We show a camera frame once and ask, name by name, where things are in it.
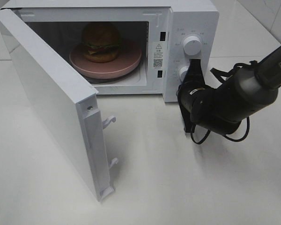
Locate toy hamburger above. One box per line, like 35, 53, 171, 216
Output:
81, 22, 121, 63

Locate white warning label sticker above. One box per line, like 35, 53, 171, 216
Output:
151, 41, 166, 69

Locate white microwave oven body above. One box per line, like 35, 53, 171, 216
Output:
0, 0, 219, 102

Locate white microwave knob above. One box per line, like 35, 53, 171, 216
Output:
182, 35, 202, 56
178, 66, 188, 82

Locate white microwave door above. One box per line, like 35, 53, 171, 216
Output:
0, 9, 118, 201

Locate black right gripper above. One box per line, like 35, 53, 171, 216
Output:
178, 59, 212, 122

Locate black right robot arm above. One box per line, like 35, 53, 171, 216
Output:
177, 46, 281, 135

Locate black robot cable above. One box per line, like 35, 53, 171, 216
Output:
184, 60, 258, 145

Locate pink round plate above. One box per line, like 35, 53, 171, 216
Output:
69, 39, 142, 79

